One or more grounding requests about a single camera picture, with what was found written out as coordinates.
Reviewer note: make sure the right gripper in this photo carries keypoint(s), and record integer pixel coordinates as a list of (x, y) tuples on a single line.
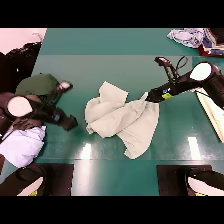
[(154, 95)]

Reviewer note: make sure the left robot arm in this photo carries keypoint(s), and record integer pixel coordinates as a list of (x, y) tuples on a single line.
[(36, 111)]

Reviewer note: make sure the pale blue garment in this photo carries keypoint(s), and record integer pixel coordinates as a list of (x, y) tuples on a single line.
[(186, 36)]

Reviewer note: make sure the white garment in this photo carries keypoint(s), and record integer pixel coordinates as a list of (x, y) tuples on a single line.
[(23, 146)]

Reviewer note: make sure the dark green garment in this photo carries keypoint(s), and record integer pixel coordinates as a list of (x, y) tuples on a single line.
[(36, 84)]

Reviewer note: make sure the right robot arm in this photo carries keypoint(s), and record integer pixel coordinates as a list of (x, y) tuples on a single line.
[(200, 78)]

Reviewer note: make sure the pale green T-shirt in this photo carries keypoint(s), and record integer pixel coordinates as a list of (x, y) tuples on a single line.
[(130, 120)]

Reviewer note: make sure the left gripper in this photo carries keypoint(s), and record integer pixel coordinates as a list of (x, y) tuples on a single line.
[(69, 122)]

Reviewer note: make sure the dark red garment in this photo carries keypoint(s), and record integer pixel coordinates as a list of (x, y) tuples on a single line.
[(210, 51)]

